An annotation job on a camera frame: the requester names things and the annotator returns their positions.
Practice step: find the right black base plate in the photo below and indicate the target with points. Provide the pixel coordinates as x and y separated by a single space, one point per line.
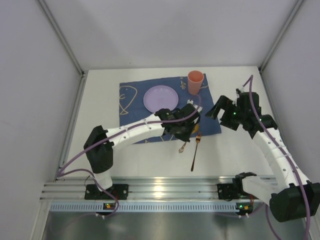
230 191

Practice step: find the aluminium frame post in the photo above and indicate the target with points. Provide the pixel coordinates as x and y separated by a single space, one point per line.
60 35
298 4

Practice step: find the orange plastic cup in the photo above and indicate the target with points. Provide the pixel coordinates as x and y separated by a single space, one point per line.
194 81

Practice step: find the aluminium mounting rail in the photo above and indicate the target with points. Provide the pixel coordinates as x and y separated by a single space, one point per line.
141 188

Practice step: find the perforated cable duct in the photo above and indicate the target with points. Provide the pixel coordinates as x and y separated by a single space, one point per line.
150 207

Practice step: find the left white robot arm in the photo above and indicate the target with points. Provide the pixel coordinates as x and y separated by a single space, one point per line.
102 144

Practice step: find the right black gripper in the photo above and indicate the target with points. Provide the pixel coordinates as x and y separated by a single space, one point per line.
225 118

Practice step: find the copper fork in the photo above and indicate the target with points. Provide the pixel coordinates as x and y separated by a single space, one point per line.
197 140

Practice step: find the gold spoon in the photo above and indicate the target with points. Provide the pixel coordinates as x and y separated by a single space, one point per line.
195 130

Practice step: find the blue cloth placemat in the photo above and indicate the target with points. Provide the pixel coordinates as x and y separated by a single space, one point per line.
132 107

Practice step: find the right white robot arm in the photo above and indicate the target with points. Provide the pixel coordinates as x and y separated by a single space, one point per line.
295 196

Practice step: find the left aluminium frame post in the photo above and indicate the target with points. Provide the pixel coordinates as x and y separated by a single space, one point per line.
60 35

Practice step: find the right aluminium frame post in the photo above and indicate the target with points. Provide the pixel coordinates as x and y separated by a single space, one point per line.
298 4

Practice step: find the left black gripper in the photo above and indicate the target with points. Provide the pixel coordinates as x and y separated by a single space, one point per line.
186 128

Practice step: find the purple plastic plate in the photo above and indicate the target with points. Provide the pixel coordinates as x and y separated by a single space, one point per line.
160 97

